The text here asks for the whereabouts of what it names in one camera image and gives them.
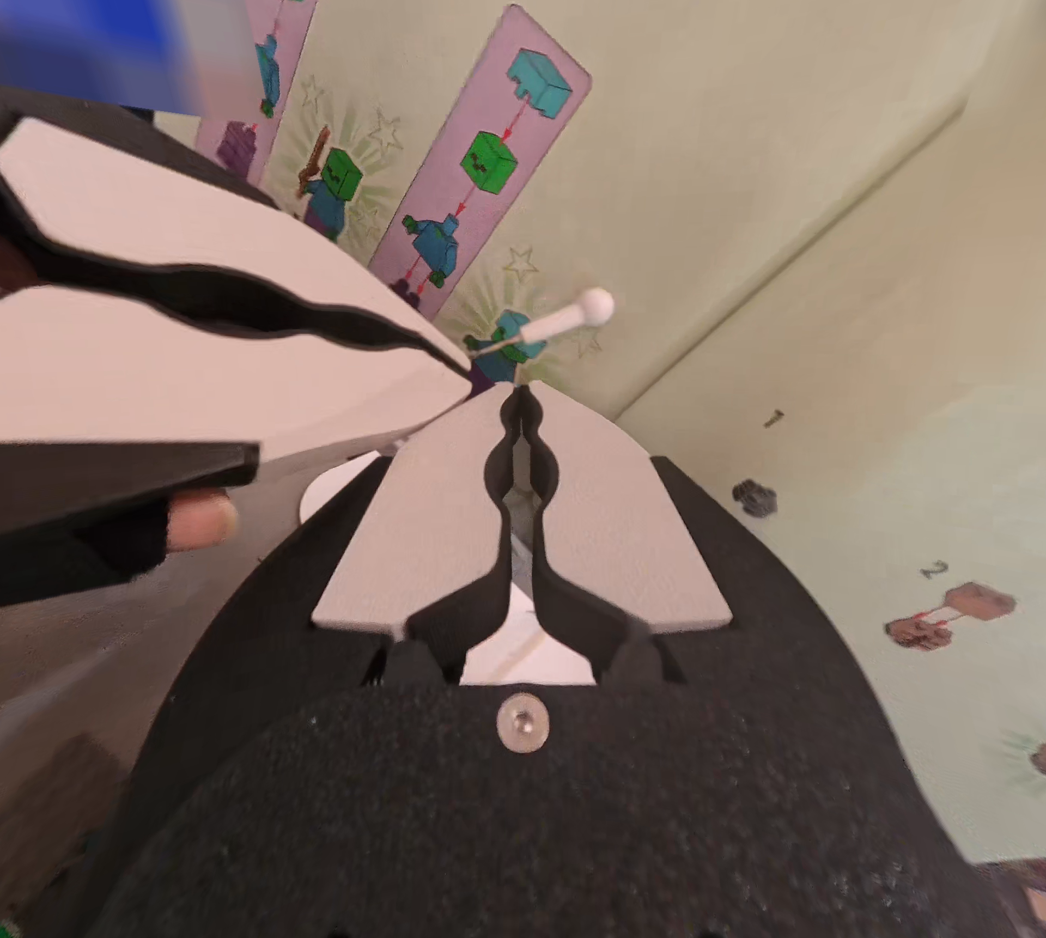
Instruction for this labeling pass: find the white and wooden book stand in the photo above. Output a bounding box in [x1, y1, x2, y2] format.
[298, 288, 616, 686]

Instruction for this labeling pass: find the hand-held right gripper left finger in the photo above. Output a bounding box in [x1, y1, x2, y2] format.
[311, 384, 521, 684]

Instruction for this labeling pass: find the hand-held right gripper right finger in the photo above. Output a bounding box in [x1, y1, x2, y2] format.
[521, 383, 734, 684]

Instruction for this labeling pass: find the person's left hand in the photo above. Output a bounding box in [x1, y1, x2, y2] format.
[166, 491, 240, 553]

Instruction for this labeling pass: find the brick instruction booklet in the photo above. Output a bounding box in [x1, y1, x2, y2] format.
[155, 0, 1046, 866]

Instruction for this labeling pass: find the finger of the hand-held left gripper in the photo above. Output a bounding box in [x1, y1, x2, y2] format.
[0, 284, 477, 480]
[0, 117, 477, 377]

